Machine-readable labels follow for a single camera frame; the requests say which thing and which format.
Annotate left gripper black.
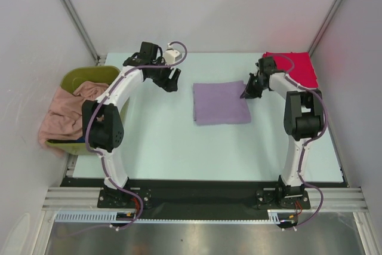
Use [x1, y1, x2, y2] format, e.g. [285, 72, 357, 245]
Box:
[148, 57, 181, 93]

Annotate purple t shirt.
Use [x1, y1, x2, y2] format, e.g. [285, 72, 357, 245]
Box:
[193, 81, 251, 126]

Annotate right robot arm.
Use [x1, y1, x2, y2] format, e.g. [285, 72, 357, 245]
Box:
[241, 56, 328, 209]

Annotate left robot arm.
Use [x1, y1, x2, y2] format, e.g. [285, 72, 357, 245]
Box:
[82, 41, 188, 207]

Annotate folded red t shirt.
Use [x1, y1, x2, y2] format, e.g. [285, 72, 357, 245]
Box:
[263, 52, 318, 89]

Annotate olive green plastic bin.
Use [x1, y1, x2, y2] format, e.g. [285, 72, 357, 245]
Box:
[46, 66, 120, 155]

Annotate pink t shirt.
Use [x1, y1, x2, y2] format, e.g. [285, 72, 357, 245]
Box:
[38, 81, 109, 157]

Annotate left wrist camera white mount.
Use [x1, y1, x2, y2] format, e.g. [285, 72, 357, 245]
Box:
[163, 43, 183, 65]

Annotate white slotted cable duct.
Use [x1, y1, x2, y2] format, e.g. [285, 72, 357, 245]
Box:
[55, 211, 296, 225]

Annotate left corner aluminium post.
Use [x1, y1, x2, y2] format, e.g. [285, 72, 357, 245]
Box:
[60, 0, 100, 63]

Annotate corner aluminium post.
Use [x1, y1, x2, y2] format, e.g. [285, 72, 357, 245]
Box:
[307, 0, 344, 57]
[60, 0, 100, 63]

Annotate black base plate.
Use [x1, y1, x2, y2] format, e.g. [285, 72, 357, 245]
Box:
[59, 177, 311, 220]

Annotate aluminium frame rail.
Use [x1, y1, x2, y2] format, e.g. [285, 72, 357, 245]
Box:
[42, 188, 368, 212]

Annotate right corner aluminium post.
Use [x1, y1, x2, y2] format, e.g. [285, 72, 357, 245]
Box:
[307, 0, 344, 57]

